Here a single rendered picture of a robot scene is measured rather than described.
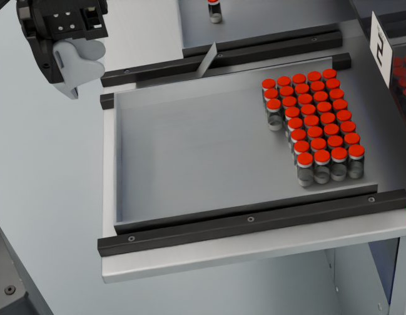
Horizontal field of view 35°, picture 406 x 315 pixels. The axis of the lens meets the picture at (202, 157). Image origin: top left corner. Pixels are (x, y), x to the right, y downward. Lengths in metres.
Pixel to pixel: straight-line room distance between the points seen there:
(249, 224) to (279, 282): 1.01
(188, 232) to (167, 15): 0.51
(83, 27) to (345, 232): 0.41
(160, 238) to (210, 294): 1.01
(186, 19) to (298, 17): 0.20
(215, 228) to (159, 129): 0.23
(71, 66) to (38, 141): 1.68
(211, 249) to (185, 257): 0.04
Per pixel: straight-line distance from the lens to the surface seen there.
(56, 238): 2.07
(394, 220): 0.86
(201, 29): 1.17
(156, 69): 1.07
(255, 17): 1.18
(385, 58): 0.85
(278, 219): 0.83
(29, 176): 2.28
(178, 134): 0.98
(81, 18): 0.66
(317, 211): 0.84
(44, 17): 0.67
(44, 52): 0.68
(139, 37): 1.18
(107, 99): 1.04
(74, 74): 0.72
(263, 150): 0.93
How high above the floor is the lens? 1.56
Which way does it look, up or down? 47 degrees down
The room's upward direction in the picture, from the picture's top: 12 degrees counter-clockwise
